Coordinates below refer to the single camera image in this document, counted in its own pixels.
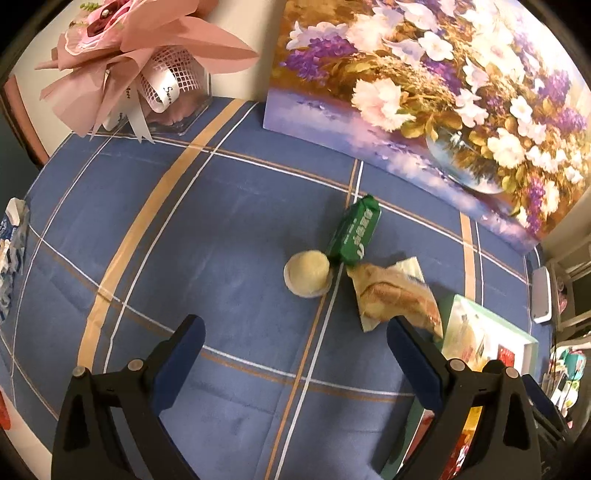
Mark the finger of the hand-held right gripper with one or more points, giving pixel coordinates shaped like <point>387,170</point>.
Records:
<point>547,406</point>

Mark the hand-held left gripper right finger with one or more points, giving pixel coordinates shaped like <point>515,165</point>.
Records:
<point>418,369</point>

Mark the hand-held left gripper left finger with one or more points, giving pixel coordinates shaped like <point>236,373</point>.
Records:
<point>182,355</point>

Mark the orange bread packet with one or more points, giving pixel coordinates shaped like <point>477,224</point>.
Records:
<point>392,293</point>

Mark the red gold-patterned snack packet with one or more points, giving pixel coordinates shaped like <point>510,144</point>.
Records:
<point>455,459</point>

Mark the red snack bag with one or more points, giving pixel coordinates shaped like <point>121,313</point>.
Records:
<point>506,356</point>

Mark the yellow snack packet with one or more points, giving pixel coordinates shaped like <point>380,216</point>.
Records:
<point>474,417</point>

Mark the white shelf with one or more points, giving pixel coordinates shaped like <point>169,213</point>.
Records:
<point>572,323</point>

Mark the white box device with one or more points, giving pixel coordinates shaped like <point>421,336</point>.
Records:
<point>541,295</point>

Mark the blue checked tablecloth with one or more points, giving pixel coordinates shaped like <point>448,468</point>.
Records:
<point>207,230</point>

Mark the round pale pastry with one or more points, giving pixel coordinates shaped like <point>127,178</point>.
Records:
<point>308,272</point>

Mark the green snack packet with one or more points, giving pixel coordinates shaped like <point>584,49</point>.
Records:
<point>353,230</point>

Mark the blue white snack packet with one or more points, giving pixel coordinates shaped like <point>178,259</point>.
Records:
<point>11,249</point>

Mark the clear glass vase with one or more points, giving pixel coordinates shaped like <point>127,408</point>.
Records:
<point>184,115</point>

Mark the flower painting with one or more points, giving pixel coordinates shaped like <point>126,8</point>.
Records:
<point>438,106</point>

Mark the pink flower bouquet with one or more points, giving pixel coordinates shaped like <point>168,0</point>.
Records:
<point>129,60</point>

